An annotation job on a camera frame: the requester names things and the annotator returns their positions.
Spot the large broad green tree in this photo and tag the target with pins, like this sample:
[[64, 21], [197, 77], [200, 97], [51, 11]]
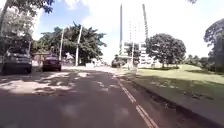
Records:
[[85, 41]]

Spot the round dark green tree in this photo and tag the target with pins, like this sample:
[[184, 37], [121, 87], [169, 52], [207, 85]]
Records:
[[165, 49]]

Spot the dark parked car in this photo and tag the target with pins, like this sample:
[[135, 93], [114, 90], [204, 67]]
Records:
[[16, 61]]

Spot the green grass lawn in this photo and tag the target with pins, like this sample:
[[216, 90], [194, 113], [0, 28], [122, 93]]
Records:
[[186, 78]]

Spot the tall white building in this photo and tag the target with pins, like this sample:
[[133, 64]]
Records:
[[133, 36]]

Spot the grey concrete kerb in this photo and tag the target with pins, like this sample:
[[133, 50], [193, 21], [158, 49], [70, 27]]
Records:
[[186, 108]]

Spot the vehicle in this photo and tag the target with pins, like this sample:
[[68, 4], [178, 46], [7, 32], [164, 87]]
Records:
[[116, 63]]

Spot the tall tree with trunk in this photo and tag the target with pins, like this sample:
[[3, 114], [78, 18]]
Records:
[[13, 26]]

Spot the dark red car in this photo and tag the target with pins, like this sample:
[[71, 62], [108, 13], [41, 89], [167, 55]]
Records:
[[52, 63]]

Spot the grey asphalt road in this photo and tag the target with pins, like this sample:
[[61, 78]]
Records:
[[80, 106]]

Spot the white pole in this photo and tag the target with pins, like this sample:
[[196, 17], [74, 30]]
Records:
[[78, 46], [61, 45]]

